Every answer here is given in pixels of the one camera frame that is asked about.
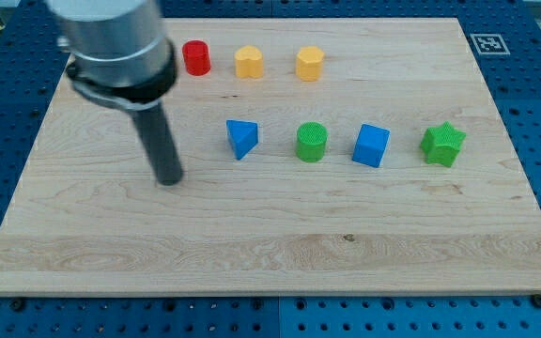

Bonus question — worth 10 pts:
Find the yellow hexagon block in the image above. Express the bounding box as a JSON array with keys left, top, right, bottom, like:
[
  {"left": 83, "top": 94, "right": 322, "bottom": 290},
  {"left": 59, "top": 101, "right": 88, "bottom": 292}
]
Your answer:
[{"left": 295, "top": 46, "right": 325, "bottom": 82}]

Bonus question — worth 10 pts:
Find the black screw bottom right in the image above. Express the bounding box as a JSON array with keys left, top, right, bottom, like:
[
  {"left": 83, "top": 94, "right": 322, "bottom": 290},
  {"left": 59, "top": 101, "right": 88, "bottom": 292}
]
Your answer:
[{"left": 530, "top": 294, "right": 541, "bottom": 309}]

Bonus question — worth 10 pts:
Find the blue cube block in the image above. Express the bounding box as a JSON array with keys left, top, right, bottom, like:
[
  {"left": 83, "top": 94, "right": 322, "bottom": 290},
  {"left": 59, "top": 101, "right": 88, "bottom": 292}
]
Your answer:
[{"left": 352, "top": 124, "right": 390, "bottom": 167}]

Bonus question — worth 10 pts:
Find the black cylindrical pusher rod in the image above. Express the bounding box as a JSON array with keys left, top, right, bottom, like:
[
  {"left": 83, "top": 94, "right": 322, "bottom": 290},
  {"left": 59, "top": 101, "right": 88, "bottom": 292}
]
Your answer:
[{"left": 131, "top": 101, "right": 183, "bottom": 186}]

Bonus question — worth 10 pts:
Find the blue triangle block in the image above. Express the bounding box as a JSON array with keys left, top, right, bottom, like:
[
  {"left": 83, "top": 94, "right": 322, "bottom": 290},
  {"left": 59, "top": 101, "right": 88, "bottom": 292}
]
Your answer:
[{"left": 225, "top": 120, "right": 258, "bottom": 161}]

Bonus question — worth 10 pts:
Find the white fiducial marker tag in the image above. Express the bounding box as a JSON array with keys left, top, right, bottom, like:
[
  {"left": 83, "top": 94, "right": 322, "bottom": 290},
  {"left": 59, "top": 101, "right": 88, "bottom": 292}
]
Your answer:
[{"left": 471, "top": 33, "right": 510, "bottom": 55}]

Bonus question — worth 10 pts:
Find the wooden board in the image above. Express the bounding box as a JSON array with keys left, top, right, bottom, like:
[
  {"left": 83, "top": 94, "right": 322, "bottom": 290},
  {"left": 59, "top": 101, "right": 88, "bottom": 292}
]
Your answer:
[{"left": 0, "top": 18, "right": 541, "bottom": 298}]

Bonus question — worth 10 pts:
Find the black screw bottom left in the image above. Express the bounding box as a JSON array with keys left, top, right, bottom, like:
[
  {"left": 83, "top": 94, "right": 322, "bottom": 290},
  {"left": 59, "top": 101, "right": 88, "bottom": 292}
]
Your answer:
[{"left": 9, "top": 298, "right": 25, "bottom": 312}]

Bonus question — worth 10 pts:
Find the green cylinder block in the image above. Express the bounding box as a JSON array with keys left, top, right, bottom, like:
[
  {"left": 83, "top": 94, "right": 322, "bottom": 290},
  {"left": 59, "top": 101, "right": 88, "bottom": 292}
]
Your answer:
[{"left": 296, "top": 121, "right": 328, "bottom": 162}]

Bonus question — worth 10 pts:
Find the green star block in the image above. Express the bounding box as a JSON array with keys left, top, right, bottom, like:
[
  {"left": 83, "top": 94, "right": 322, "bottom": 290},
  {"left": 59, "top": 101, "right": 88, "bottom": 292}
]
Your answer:
[{"left": 420, "top": 121, "right": 467, "bottom": 167}]

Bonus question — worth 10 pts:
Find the black screw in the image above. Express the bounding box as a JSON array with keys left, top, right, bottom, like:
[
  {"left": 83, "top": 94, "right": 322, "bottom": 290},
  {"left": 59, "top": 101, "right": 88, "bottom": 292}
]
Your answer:
[
  {"left": 9, "top": 298, "right": 25, "bottom": 312},
  {"left": 530, "top": 294, "right": 541, "bottom": 309}
]

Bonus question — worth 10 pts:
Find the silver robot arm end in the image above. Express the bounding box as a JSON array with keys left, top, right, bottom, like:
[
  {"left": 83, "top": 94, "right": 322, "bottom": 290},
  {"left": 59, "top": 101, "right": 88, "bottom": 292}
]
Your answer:
[{"left": 45, "top": 0, "right": 178, "bottom": 111}]

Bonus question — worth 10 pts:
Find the red cylinder block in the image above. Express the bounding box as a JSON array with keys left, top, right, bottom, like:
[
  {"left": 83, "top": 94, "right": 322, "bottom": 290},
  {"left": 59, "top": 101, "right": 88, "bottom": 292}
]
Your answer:
[{"left": 182, "top": 40, "right": 211, "bottom": 76}]

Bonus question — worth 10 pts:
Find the yellow heart block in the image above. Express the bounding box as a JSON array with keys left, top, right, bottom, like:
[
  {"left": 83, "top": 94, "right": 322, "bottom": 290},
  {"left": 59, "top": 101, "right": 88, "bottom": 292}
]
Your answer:
[{"left": 234, "top": 45, "right": 264, "bottom": 79}]

